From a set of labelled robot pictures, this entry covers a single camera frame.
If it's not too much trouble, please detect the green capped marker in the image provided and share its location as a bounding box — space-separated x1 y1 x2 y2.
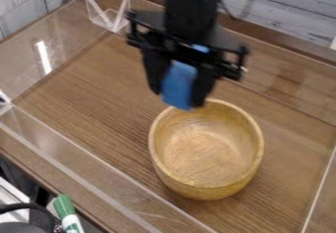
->
52 194 85 233

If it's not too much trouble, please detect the black cable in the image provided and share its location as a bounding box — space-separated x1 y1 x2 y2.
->
0 202 60 233

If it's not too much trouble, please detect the brown wooden bowl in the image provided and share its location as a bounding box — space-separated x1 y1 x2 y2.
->
148 98 265 201

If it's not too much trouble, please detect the blue rectangular block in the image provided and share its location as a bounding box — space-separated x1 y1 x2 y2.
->
161 61 197 111

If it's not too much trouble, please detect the clear acrylic tray wall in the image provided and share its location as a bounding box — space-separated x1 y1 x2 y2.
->
0 90 217 233

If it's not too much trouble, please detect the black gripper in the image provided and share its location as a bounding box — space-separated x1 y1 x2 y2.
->
125 0 249 108

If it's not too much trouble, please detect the clear acrylic corner bracket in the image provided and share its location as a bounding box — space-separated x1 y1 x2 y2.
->
85 0 129 33

